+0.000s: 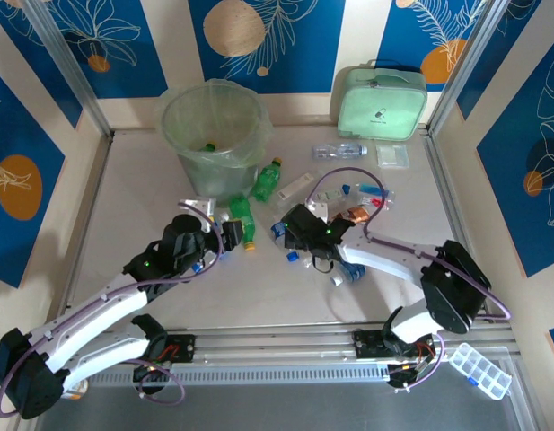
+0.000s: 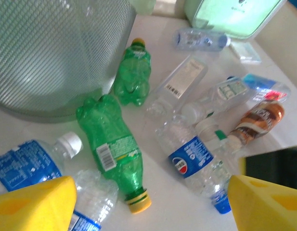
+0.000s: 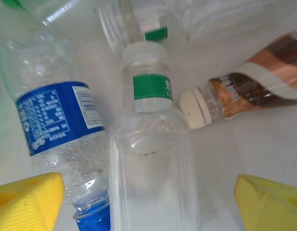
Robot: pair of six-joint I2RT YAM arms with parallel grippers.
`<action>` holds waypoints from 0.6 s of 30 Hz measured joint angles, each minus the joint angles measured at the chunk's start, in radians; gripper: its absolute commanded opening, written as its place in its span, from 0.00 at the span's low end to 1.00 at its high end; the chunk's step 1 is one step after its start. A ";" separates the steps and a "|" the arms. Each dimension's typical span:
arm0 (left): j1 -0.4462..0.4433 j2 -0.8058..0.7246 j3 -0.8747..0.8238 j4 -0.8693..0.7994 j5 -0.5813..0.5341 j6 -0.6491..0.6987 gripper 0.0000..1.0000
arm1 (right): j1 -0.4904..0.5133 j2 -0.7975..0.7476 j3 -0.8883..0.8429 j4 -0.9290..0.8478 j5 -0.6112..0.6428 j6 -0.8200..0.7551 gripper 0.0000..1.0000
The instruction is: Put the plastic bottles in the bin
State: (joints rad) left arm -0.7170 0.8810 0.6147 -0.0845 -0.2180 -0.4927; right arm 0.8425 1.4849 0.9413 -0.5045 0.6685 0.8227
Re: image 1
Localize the brown label bottle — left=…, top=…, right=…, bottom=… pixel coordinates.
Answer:
left=330, top=205, right=372, bottom=226

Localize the green bin with liner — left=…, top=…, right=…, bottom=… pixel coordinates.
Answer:
left=162, top=84, right=265, bottom=208

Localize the green plastic bin liner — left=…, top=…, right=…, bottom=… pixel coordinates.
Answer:
left=155, top=78, right=274, bottom=171

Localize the crushed green Sprite bottle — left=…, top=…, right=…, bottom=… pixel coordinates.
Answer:
left=251, top=156, right=285, bottom=202

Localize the clear water bottle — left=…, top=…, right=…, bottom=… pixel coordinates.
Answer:
left=312, top=142, right=368, bottom=162

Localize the small clear zip bag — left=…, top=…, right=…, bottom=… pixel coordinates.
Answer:
left=375, top=144, right=411, bottom=170

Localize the mint green zip bag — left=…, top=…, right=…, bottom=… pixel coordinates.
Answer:
left=337, top=58, right=428, bottom=141

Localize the clear plastic organizer box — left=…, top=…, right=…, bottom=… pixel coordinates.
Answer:
left=446, top=343, right=514, bottom=400

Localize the aluminium side rail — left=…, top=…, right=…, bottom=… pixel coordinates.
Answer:
left=420, top=127, right=491, bottom=315
left=56, top=132, right=115, bottom=336

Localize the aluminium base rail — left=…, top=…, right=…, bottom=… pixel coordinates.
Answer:
left=27, top=321, right=524, bottom=367

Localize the grey slotted cable duct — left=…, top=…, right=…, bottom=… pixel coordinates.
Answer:
left=85, top=362, right=392, bottom=387

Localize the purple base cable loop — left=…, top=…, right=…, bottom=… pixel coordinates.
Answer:
left=388, top=331, right=446, bottom=394
left=139, top=364, right=187, bottom=406

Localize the aluminium frame post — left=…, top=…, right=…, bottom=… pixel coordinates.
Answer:
left=428, top=0, right=519, bottom=136
left=22, top=0, right=115, bottom=138

